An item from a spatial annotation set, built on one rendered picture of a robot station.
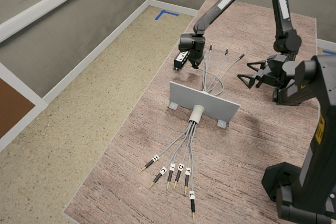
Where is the black jack plug with tag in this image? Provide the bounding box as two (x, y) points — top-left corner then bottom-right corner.
(174, 164), (184, 188)
(166, 164), (175, 189)
(140, 154), (159, 172)
(190, 191), (195, 222)
(185, 168), (191, 195)
(149, 167), (167, 188)

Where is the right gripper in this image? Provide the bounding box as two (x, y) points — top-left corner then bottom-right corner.
(188, 48), (205, 69)

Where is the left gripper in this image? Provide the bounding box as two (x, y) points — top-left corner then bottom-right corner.
(237, 60), (277, 89)

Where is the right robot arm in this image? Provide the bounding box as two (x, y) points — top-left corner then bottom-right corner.
(178, 0), (302, 62)

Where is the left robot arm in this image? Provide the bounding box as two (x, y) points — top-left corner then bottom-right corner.
(262, 54), (336, 224)

